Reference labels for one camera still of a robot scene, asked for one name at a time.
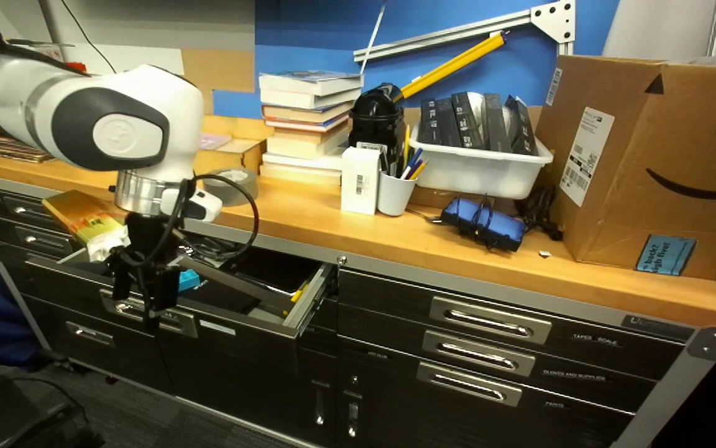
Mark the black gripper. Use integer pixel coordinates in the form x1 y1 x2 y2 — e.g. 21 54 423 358
106 183 206 330

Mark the blue toy block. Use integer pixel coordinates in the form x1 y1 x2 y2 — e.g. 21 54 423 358
180 269 202 290

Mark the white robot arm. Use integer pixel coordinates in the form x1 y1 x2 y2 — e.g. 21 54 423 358
0 32 222 329

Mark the open black metal drawer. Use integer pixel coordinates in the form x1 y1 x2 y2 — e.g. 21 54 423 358
28 238 334 338

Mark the black drawer cabinet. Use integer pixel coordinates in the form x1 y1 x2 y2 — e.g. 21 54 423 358
0 183 716 448

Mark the black device on countertop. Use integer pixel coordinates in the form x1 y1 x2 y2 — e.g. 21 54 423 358
349 83 402 156

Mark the blue pouch on countertop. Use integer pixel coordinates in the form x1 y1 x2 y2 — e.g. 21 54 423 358
440 198 524 252

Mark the stack of books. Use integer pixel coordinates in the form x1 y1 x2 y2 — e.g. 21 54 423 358
259 69 362 181

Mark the white small box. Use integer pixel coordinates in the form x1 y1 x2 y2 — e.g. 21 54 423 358
340 146 380 213

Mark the white pen cup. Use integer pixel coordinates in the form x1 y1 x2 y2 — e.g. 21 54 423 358
379 152 423 217

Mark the white plastic bin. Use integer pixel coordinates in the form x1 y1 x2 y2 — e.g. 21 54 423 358
410 91 558 202

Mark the yellow bar tool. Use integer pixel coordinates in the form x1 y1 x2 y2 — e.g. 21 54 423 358
401 32 508 99

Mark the brown cardboard box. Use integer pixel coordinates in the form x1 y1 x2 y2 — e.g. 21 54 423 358
536 58 716 279

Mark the aluminium frame bracket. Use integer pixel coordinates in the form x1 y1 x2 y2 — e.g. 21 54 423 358
354 0 576 63

